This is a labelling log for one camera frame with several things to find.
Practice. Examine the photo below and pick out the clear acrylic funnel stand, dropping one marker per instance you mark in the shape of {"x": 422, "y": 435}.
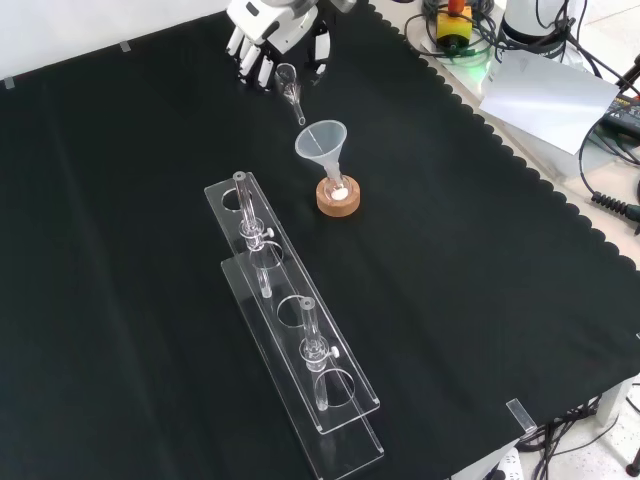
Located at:
{"x": 295, "y": 320}

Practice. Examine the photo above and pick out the clear tape strip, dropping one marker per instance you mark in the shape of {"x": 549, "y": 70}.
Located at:
{"x": 520, "y": 415}

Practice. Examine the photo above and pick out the clear glass weighing funnel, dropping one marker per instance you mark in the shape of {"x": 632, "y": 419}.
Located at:
{"x": 288, "y": 82}

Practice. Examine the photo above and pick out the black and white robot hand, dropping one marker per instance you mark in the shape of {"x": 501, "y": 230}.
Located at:
{"x": 270, "y": 25}

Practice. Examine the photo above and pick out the black cloth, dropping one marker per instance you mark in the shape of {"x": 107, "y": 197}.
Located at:
{"x": 450, "y": 250}

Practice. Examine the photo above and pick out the clear round-bottom flask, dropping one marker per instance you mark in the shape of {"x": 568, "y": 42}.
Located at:
{"x": 338, "y": 191}

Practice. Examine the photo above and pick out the white table leg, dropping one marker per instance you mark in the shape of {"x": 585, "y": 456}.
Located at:
{"x": 612, "y": 405}

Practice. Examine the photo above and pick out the black device with yellow label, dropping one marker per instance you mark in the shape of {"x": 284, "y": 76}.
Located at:
{"x": 624, "y": 112}

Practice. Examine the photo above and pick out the yellow stop button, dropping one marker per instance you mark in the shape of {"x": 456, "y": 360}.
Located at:
{"x": 454, "y": 25}

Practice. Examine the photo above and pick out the black tripod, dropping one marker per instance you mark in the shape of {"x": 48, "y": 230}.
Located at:
{"x": 631, "y": 75}

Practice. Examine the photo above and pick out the translucent plastic funnel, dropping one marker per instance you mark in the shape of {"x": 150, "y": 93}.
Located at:
{"x": 320, "y": 145}

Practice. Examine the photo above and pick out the white power strip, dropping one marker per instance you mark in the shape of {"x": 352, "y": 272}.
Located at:
{"x": 507, "y": 465}

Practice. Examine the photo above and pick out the pale board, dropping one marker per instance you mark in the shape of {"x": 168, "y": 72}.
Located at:
{"x": 545, "y": 100}

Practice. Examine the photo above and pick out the grey tape piece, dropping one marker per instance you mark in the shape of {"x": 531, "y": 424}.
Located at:
{"x": 9, "y": 82}
{"x": 125, "y": 46}

